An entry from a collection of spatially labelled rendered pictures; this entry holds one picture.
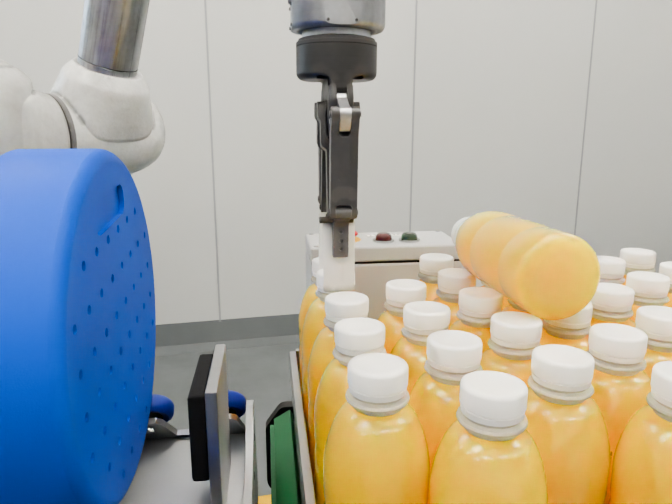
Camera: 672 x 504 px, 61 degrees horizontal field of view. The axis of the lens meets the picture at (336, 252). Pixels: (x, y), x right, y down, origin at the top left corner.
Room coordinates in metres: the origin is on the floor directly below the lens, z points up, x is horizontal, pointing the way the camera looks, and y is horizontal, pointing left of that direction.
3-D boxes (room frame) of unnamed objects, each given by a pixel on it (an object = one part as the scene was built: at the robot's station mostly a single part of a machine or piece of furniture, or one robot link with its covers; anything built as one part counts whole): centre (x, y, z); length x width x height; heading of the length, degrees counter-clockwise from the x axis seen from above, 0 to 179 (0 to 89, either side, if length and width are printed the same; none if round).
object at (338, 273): (0.53, 0.00, 1.13); 0.03 x 0.01 x 0.07; 97
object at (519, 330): (0.43, -0.14, 1.09); 0.04 x 0.04 x 0.02
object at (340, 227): (0.52, -0.01, 1.16); 0.03 x 0.01 x 0.05; 7
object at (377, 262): (0.76, -0.06, 1.05); 0.20 x 0.10 x 0.10; 97
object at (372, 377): (0.34, -0.03, 1.09); 0.04 x 0.04 x 0.02
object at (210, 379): (0.45, 0.11, 0.99); 0.10 x 0.02 x 0.12; 7
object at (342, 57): (0.56, 0.00, 1.28); 0.08 x 0.07 x 0.09; 7
